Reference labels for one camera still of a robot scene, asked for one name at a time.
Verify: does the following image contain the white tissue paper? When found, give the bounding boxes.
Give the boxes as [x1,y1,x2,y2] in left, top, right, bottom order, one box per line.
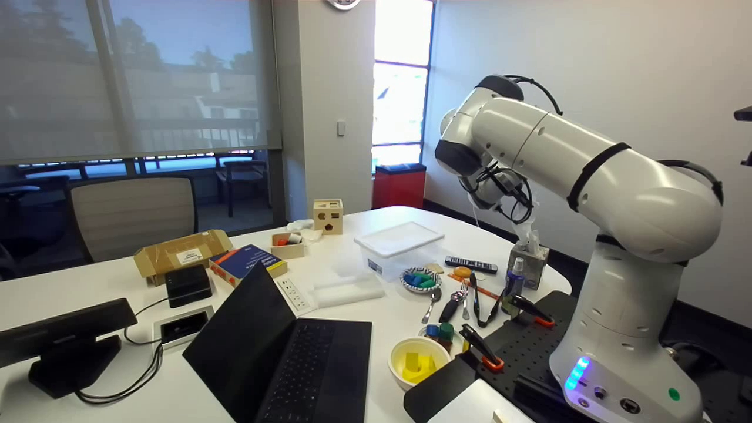
[513,203,542,257]

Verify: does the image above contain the grey tissue box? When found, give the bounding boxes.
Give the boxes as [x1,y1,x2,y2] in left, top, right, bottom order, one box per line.
[508,240,550,291]

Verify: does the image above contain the red waste bin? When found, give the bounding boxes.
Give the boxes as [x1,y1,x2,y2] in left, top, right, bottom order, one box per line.
[371,163,428,210]

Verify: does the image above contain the clear plastic container with lid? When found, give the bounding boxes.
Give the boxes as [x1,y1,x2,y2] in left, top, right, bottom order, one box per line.
[354,221,446,282]

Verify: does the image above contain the wooden shape sorter cube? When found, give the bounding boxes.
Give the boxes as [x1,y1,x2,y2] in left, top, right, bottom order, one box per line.
[312,198,345,236]

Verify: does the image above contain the crumpled white cloth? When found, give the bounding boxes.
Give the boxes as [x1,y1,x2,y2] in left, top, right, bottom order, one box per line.
[286,219,324,245]

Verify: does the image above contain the patterned bowl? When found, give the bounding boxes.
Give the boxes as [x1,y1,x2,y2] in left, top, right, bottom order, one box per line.
[400,267,443,294]

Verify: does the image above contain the white foam sheet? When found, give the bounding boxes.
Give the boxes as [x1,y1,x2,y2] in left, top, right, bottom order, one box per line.
[311,271,387,310]

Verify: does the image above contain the small wooden tray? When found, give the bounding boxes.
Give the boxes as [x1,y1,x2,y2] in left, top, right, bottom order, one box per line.
[270,231,307,260]

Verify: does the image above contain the metal spoon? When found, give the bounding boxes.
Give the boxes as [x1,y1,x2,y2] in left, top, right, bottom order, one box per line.
[421,287,443,325]

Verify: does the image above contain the black remote control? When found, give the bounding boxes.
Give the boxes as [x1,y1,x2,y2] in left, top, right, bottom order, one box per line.
[445,255,499,275]

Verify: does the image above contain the white power strip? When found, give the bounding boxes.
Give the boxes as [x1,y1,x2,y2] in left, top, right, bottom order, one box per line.
[276,277,313,314]

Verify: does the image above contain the narrow tall window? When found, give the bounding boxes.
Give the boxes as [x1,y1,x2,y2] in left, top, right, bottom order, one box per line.
[371,0,436,172]

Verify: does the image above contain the orange ruler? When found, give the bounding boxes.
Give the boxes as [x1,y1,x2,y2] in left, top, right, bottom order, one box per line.
[448,273,501,301]

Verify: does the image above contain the black tongs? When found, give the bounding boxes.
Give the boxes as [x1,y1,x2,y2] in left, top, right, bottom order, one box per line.
[468,271,505,329]

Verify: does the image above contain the dark patio chair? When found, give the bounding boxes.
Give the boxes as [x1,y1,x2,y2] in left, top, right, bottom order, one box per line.
[214,149,271,219]

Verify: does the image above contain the blue and yellow book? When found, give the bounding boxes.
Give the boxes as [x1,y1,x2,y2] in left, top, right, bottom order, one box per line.
[209,243,289,289]

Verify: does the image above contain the small clear spray bottle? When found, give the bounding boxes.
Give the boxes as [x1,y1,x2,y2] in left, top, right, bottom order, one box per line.
[502,257,526,318]

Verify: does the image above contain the heap of yellow blocks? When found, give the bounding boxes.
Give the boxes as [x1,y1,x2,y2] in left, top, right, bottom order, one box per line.
[403,351,438,383]

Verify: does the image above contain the white bowl with yellow inside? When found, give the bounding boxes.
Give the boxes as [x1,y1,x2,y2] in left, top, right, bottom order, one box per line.
[387,336,452,392]

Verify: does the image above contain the black clamp with orange tips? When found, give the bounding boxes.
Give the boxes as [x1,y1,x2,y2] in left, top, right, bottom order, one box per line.
[458,323,506,374]
[509,294,556,328]

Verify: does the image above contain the black laptop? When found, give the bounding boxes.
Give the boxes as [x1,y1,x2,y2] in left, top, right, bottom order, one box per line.
[182,261,374,423]

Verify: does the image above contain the brown cardboard box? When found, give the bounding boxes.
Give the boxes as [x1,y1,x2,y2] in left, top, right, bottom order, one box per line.
[133,229,234,287]

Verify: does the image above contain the small black box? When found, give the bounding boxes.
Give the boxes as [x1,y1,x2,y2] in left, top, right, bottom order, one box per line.
[164,264,213,309]

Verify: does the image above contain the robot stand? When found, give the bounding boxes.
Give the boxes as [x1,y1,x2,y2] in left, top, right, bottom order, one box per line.
[404,290,714,423]

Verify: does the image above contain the white paper sheet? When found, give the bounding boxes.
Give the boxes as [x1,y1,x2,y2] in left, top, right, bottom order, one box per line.
[428,378,536,423]

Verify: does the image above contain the table socket box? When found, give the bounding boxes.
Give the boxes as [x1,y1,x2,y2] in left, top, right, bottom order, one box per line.
[152,305,216,352]

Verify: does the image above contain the beige office chair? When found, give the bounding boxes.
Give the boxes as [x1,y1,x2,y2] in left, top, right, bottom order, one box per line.
[65,174,199,264]

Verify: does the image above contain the window with roller blind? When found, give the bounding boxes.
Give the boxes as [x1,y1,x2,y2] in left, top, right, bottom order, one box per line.
[0,0,284,177]

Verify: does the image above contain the black handled kitchen tool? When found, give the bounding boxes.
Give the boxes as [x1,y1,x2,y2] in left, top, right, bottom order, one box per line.
[438,290,465,324]

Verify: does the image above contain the black cable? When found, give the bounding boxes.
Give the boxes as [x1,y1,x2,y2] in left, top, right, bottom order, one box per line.
[75,296,172,407]

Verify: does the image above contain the camera on mount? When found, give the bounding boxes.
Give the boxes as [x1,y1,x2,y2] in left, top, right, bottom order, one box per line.
[0,297,139,401]
[733,105,752,169]

